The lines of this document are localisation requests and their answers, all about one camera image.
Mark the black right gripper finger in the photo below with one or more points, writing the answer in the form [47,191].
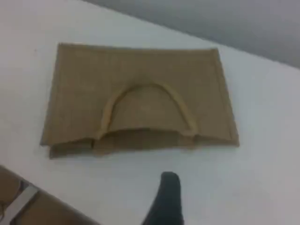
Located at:
[167,201]

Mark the brown jute tote bag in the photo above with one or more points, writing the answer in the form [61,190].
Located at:
[140,82]

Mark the grey metal table frame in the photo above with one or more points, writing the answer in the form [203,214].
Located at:
[23,201]

